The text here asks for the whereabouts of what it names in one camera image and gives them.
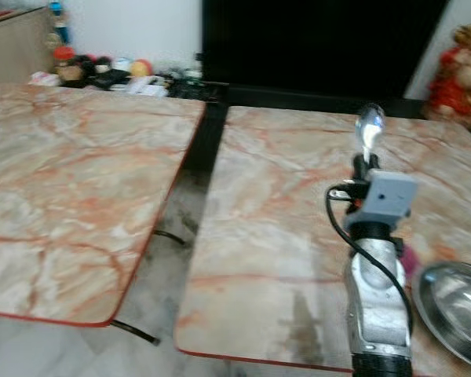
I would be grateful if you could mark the shiny metal spoon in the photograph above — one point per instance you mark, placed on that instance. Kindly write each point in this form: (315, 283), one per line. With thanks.
(370, 127)

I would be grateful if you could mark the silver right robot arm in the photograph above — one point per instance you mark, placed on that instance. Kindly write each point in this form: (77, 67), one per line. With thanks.
(373, 302)

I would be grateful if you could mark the black television stand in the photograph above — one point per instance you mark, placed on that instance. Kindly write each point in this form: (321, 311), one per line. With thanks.
(306, 98)

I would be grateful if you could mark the pink object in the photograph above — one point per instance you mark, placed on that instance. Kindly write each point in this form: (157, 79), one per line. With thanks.
(409, 261)

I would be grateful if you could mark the red plush toy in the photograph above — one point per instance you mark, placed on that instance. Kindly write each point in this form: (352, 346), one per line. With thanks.
(455, 82)

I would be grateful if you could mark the black television screen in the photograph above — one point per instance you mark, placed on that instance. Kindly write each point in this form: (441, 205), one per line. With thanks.
(322, 47)

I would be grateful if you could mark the round steel bowl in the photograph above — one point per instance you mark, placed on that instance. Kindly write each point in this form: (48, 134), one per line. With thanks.
(455, 310)

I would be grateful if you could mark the wooden cabinet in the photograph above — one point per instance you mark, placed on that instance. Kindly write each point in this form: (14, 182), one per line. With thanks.
(20, 47)

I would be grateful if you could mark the red capped brown toy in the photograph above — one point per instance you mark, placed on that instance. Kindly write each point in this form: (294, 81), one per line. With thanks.
(65, 64)

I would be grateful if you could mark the black table leg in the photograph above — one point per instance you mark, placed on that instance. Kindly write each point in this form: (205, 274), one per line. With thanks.
(169, 236)
(135, 332)

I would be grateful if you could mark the blue toy figure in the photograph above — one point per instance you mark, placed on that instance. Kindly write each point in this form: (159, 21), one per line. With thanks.
(59, 22)

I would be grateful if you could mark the black plush toy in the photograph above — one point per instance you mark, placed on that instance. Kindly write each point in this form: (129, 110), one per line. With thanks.
(102, 72)

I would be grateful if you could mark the yellow orange ball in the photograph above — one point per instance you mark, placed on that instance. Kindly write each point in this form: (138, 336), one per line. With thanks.
(141, 67)

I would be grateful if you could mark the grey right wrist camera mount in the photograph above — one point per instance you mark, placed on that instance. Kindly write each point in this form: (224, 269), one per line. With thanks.
(388, 196)

